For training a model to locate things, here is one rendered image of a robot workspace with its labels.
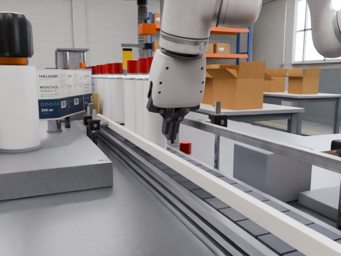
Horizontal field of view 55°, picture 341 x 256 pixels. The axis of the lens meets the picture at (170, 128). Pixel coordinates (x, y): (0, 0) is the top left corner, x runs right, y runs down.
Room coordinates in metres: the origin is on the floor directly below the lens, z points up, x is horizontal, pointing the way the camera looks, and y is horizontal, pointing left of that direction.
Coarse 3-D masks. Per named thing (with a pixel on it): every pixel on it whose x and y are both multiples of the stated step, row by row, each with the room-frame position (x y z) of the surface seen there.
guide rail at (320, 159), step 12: (192, 120) 0.63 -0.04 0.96; (216, 132) 0.54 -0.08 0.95; (228, 132) 0.51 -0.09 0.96; (240, 132) 0.49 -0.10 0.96; (252, 144) 0.45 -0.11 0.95; (264, 144) 0.43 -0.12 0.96; (276, 144) 0.41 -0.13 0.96; (288, 144) 0.40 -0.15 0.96; (288, 156) 0.39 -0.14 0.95; (300, 156) 0.37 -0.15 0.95; (312, 156) 0.35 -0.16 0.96; (324, 156) 0.34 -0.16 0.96; (336, 156) 0.34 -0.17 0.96; (324, 168) 0.34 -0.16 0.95; (336, 168) 0.33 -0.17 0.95
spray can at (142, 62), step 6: (138, 60) 0.77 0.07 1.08; (144, 60) 0.76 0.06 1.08; (138, 66) 0.77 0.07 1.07; (144, 66) 0.76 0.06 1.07; (138, 72) 0.77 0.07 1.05; (144, 72) 0.76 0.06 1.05; (138, 78) 0.75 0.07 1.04; (138, 84) 0.75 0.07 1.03; (138, 90) 0.75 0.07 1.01; (138, 96) 0.75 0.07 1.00; (138, 102) 0.75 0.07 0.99; (138, 108) 0.75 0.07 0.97; (138, 114) 0.75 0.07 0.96; (138, 120) 0.75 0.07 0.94; (138, 126) 0.75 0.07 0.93; (138, 132) 0.75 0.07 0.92
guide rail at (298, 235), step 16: (112, 128) 0.92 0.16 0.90; (144, 144) 0.66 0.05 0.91; (160, 160) 0.57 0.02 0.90; (176, 160) 0.51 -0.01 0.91; (192, 176) 0.46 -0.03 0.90; (208, 176) 0.42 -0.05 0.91; (224, 192) 0.38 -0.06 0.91; (240, 192) 0.36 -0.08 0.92; (240, 208) 0.35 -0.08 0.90; (256, 208) 0.32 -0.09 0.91; (272, 208) 0.31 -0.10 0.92; (272, 224) 0.30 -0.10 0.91; (288, 224) 0.28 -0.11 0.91; (288, 240) 0.28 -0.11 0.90; (304, 240) 0.26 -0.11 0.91; (320, 240) 0.25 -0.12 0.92
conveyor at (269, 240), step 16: (128, 144) 0.79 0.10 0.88; (192, 160) 0.64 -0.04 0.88; (176, 176) 0.53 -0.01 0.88; (224, 176) 0.53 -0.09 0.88; (192, 192) 0.46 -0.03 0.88; (208, 192) 0.46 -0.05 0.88; (224, 208) 0.40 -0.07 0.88; (240, 224) 0.35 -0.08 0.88; (256, 224) 0.35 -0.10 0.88; (304, 224) 0.35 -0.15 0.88; (272, 240) 0.31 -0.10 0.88; (336, 240) 0.32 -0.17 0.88
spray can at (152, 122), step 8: (144, 80) 0.70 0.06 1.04; (144, 88) 0.70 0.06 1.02; (144, 96) 0.71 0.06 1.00; (144, 104) 0.71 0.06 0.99; (144, 112) 0.71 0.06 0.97; (152, 112) 0.69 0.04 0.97; (144, 120) 0.71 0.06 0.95; (152, 120) 0.69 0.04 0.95; (160, 120) 0.70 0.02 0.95; (144, 128) 0.71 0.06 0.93; (152, 128) 0.69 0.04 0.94; (160, 128) 0.70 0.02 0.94; (144, 136) 0.71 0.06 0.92; (152, 136) 0.69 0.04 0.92; (160, 136) 0.70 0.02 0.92; (160, 144) 0.70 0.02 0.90
